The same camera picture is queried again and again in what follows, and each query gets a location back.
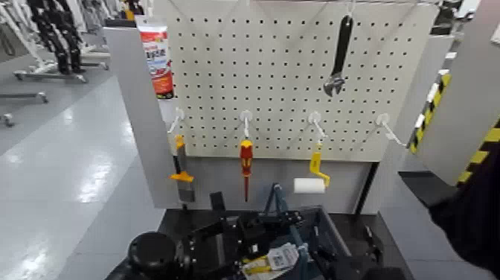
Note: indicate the grey panel with hazard stripe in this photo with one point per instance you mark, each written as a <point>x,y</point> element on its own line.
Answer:
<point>394,164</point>
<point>465,78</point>

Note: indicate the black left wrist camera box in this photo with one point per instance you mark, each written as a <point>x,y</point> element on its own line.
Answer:
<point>217,202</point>

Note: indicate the blue grey plastic crate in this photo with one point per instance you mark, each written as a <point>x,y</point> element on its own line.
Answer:
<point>332,234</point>

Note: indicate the white pegboard hook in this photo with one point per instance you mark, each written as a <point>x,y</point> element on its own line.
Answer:
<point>177,116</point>
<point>246,117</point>
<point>349,8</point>
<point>383,120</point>
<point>315,118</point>

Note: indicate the white perforated pegboard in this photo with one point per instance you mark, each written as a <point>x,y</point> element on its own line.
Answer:
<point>273,78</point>

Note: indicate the black adjustable wrench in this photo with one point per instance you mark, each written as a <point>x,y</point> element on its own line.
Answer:
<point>343,43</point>

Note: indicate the black blurred foreground object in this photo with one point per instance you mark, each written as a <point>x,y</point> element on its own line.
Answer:
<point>472,226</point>

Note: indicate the red white sealant tube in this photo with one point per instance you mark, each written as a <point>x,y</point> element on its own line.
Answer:
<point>158,58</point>

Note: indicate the white wheeled stand frame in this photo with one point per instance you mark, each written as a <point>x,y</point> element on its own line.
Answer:
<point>27,43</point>

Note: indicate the grey stand leg with caster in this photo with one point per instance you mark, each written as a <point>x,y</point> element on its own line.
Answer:
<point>27,95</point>

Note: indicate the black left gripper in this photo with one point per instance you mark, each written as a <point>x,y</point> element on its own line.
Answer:
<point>230,242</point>

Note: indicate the grey partition panel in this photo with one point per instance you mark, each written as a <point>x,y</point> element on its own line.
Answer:
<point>136,117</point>

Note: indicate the red yellow screwdriver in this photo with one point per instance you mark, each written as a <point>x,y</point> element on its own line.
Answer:
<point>246,156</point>

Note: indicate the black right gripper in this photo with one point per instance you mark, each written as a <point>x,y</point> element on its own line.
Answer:
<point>357,269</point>

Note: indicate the black humanoid robot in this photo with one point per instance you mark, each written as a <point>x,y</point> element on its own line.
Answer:
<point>58,31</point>

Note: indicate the grey backing panel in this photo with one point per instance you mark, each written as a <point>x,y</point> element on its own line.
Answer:
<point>218,176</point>

